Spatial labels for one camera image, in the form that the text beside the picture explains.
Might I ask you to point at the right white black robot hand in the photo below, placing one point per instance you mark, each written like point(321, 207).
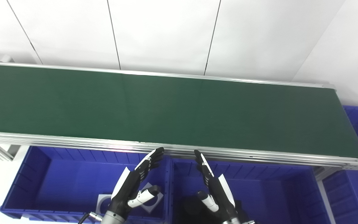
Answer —
point(222, 196)

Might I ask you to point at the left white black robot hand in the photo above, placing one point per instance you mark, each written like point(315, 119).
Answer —
point(126, 189)

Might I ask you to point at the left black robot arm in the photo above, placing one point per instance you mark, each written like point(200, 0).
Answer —
point(112, 218)

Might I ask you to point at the white square part with hole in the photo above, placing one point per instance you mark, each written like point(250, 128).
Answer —
point(158, 200)
point(102, 199)

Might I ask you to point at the blue bin with black parts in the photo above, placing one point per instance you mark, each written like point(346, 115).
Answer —
point(275, 193)

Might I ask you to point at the green conveyor belt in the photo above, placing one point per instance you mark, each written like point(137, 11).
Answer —
point(259, 157)
point(166, 109)

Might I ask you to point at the blue bin with white parts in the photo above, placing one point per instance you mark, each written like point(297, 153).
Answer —
point(61, 183)

